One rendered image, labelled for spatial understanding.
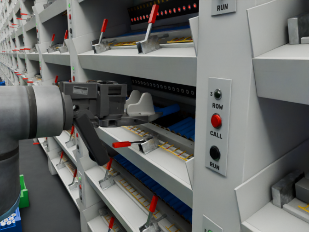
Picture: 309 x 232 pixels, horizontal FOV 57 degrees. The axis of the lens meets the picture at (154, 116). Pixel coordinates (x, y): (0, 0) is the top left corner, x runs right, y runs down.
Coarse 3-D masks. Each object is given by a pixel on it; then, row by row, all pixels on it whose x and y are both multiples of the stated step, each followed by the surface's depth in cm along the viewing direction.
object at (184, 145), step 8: (144, 128) 65; (152, 128) 62; (160, 128) 61; (160, 136) 59; (168, 136) 57; (176, 136) 56; (168, 144) 57; (176, 144) 54; (184, 144) 52; (192, 144) 51; (184, 152) 53; (192, 152) 50
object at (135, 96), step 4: (132, 92) 60; (136, 92) 61; (132, 96) 60; (136, 96) 61; (140, 96) 61; (128, 100) 60; (132, 100) 60; (136, 100) 61; (128, 104) 60; (124, 108) 60; (124, 112) 59
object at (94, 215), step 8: (88, 208) 102; (96, 208) 103; (104, 208) 103; (88, 216) 102; (96, 216) 104; (104, 216) 101; (112, 216) 89; (88, 224) 101; (96, 224) 100; (104, 224) 99; (112, 224) 89; (120, 224) 93
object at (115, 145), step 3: (144, 138) 57; (123, 141) 56; (126, 141) 56; (135, 141) 57; (138, 141) 57; (141, 141) 58; (144, 141) 58; (114, 144) 54; (117, 144) 54; (120, 144) 55; (123, 144) 55; (126, 144) 55; (129, 144) 56; (132, 144) 56; (135, 144) 57; (114, 147) 54; (117, 147) 55
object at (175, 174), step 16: (160, 96) 82; (176, 96) 74; (96, 128) 82; (112, 128) 75; (128, 128) 72; (144, 160) 56; (160, 160) 53; (176, 160) 52; (192, 160) 42; (160, 176) 52; (176, 176) 47; (192, 176) 42; (176, 192) 49; (192, 192) 43; (192, 208) 45
